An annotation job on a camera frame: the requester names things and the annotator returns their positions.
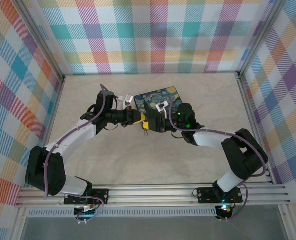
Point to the black box with starry print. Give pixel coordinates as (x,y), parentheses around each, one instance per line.
(152,97)

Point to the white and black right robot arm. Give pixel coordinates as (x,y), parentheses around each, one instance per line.
(210,138)

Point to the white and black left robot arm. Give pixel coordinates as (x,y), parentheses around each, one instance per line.
(72,140)

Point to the aluminium side rail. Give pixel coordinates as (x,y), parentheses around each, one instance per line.
(53,112)
(255,125)

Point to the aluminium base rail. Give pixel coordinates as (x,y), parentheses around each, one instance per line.
(150,195)

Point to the aluminium frame post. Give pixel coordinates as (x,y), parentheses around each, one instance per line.
(259,37)
(41,37)

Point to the aluminium frame leg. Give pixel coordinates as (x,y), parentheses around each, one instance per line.
(289,225)
(18,225)

